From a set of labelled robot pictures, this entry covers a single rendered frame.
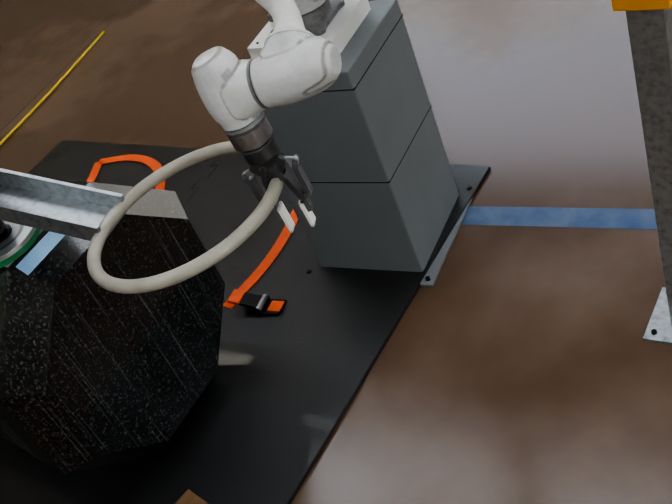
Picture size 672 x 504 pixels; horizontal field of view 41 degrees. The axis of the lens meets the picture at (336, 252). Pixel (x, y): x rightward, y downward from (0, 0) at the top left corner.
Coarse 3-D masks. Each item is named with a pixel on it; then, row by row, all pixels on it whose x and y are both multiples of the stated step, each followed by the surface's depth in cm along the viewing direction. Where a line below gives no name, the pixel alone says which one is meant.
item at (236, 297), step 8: (232, 296) 313; (240, 296) 312; (248, 296) 312; (256, 296) 312; (264, 296) 311; (240, 304) 311; (248, 304) 310; (256, 304) 309; (264, 304) 310; (272, 304) 309; (280, 304) 308; (248, 312) 311; (256, 312) 309; (264, 312) 308; (272, 312) 307; (280, 312) 307
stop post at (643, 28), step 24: (624, 0) 185; (648, 0) 183; (648, 24) 189; (648, 48) 193; (648, 72) 197; (648, 96) 201; (648, 120) 206; (648, 144) 210; (648, 168) 215; (648, 336) 249
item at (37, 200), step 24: (0, 168) 224; (0, 192) 224; (24, 192) 224; (48, 192) 222; (72, 192) 219; (96, 192) 215; (0, 216) 217; (24, 216) 213; (48, 216) 210; (72, 216) 216; (96, 216) 215
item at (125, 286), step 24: (216, 144) 215; (168, 168) 218; (144, 192) 217; (120, 216) 213; (264, 216) 185; (96, 240) 205; (240, 240) 182; (96, 264) 197; (192, 264) 180; (120, 288) 186; (144, 288) 183
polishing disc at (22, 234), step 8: (16, 224) 237; (16, 232) 234; (24, 232) 232; (32, 232) 233; (8, 240) 232; (16, 240) 231; (24, 240) 230; (0, 248) 231; (8, 248) 229; (16, 248) 229; (0, 256) 228; (8, 256) 228
